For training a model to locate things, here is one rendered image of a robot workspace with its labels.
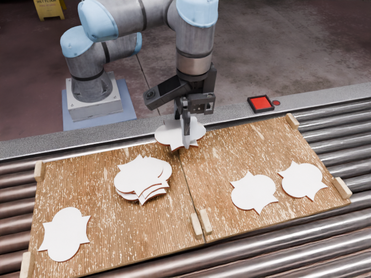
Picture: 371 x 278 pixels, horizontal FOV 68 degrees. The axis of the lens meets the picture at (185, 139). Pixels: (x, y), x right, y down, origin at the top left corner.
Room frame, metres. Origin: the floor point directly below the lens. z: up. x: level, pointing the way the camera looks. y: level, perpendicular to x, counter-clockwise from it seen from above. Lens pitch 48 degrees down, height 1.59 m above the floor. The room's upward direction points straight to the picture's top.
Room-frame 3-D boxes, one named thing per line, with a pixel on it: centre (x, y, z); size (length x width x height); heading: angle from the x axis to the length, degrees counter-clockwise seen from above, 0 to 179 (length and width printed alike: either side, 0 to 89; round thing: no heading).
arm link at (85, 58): (0.85, 0.35, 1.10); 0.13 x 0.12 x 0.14; 123
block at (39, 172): (0.46, 0.42, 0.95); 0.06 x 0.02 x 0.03; 14
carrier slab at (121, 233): (0.37, 0.20, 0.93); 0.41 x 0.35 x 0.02; 104
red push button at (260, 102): (0.78, -0.28, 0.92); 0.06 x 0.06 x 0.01; 13
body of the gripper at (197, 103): (0.51, -0.02, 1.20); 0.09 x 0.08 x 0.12; 104
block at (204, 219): (0.30, -0.05, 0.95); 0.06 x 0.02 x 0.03; 15
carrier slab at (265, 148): (0.48, -0.20, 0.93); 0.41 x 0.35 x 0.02; 105
